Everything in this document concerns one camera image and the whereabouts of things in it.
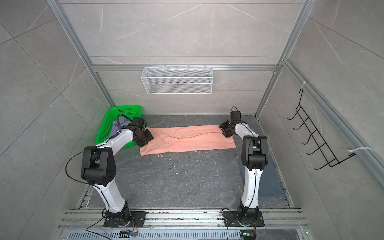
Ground pink graphic t-shirt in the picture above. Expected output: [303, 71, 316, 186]
[140, 126, 236, 156]

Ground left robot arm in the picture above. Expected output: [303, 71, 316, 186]
[81, 126, 154, 227]

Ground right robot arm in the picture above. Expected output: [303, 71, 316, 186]
[219, 121, 268, 226]

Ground purple t-shirt in basket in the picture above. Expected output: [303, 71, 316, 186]
[109, 117, 131, 138]

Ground green plastic laundry basket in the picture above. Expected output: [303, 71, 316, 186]
[96, 105, 142, 144]

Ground folded blue-grey t-shirt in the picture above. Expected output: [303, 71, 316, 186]
[238, 155, 287, 199]

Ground black corrugated cable conduit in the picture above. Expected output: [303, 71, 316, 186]
[116, 113, 133, 134]

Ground white wire mesh basket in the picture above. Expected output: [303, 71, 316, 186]
[141, 67, 214, 95]

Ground black wire hook rack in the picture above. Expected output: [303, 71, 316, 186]
[287, 89, 356, 171]

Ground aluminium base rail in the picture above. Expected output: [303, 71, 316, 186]
[54, 209, 313, 240]

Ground white cable tie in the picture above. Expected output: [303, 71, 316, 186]
[347, 147, 374, 153]

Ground aluminium frame profile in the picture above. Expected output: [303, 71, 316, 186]
[48, 1, 384, 185]

